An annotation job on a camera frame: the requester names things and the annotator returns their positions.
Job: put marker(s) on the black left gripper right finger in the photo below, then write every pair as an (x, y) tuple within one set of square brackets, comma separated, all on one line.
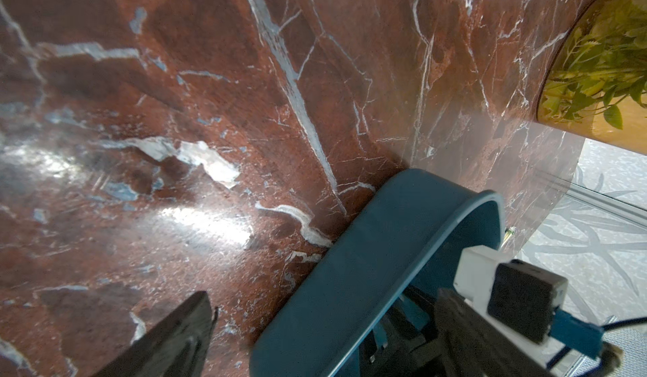
[(470, 346)]

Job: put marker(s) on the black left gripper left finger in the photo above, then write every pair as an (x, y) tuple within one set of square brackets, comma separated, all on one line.
[(176, 346)]

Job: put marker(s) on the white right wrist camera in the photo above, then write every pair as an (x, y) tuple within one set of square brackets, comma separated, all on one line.
[(525, 304)]

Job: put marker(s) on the artificial green potted plant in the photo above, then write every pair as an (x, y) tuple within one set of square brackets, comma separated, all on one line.
[(596, 87)]

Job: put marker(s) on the teal plastic storage box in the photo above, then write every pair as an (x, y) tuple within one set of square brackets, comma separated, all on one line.
[(412, 233)]

